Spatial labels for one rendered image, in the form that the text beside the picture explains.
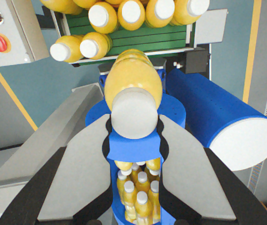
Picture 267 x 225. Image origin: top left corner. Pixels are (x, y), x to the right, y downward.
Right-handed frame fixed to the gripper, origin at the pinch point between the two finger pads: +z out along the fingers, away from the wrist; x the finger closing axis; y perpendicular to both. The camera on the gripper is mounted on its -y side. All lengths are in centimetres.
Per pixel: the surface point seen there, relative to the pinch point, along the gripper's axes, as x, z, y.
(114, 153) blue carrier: -3.9, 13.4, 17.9
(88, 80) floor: -45, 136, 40
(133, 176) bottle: 1, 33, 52
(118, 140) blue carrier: -2.9, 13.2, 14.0
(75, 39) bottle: -15.2, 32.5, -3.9
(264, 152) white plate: 55, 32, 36
